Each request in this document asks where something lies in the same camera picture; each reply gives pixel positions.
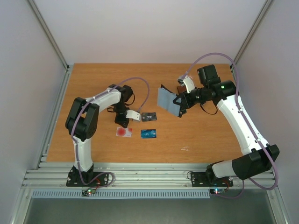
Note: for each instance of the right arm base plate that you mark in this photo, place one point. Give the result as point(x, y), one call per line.
point(201, 179)

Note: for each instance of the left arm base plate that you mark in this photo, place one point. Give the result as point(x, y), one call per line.
point(100, 179)

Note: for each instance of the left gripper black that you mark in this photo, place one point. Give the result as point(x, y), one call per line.
point(119, 121)

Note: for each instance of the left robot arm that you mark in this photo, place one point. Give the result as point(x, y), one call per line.
point(81, 124)

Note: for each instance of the black VIP credit card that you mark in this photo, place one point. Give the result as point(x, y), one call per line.
point(149, 116)

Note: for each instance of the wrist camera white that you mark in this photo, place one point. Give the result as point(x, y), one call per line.
point(187, 82)
point(136, 116)

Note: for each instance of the right corner aluminium post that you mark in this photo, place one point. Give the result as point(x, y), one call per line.
point(254, 27)

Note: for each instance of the grey slotted cable duct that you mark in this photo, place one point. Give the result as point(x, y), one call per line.
point(122, 194)

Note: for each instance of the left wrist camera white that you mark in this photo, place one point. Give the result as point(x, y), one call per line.
point(136, 116)

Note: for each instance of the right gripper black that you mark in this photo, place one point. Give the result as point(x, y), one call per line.
point(184, 101)

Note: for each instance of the left corner aluminium post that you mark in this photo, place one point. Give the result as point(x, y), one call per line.
point(50, 37)

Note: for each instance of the blue credit card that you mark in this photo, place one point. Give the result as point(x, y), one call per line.
point(148, 133)

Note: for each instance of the corner aluminium post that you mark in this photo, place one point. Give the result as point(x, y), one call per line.
point(50, 37)
point(254, 27)

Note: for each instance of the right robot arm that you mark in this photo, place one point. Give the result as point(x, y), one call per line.
point(258, 155)

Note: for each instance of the red white credit card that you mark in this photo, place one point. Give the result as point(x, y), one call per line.
point(124, 132)

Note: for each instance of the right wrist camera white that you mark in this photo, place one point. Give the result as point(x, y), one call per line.
point(187, 82)

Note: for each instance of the aluminium rail frame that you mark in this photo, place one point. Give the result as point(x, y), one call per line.
point(127, 175)

